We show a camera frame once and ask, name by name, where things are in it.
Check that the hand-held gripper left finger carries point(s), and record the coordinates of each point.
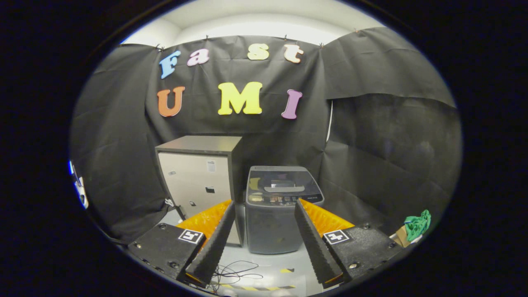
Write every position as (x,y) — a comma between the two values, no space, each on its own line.
(214,247)

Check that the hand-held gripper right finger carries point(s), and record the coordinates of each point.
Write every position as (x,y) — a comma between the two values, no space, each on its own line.
(315,247)

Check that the grey washing machine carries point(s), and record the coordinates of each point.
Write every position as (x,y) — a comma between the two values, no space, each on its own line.
(270,231)

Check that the dark transparent washing machine lid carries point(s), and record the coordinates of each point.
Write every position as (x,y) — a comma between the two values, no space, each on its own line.
(284,181)

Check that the yellow black tape strip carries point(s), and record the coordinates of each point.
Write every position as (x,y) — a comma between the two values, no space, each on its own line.
(268,288)

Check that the grey cabinet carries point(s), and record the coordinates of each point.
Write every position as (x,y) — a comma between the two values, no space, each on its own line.
(194,181)

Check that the small cardboard box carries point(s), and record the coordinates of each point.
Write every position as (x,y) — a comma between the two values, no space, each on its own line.
(399,237)

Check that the green cloth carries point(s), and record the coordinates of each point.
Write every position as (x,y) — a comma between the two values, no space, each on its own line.
(417,226)

